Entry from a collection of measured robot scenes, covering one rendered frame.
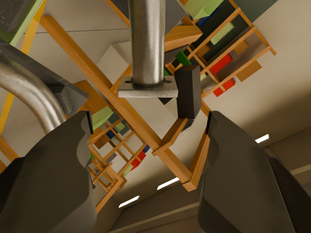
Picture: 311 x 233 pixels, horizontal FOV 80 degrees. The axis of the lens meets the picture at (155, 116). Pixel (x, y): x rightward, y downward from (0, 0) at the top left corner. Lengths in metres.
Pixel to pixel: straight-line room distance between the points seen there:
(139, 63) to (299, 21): 6.07
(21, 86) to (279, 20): 6.05
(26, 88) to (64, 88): 0.05
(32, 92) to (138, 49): 0.13
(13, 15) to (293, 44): 6.13
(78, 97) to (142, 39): 0.15
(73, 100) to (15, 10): 0.12
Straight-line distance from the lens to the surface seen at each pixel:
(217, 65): 5.67
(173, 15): 0.21
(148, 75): 0.17
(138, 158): 5.98
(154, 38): 0.16
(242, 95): 6.41
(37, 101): 0.24
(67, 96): 0.27
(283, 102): 6.57
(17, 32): 0.40
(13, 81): 0.23
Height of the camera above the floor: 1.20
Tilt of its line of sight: 3 degrees up
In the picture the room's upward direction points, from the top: 139 degrees clockwise
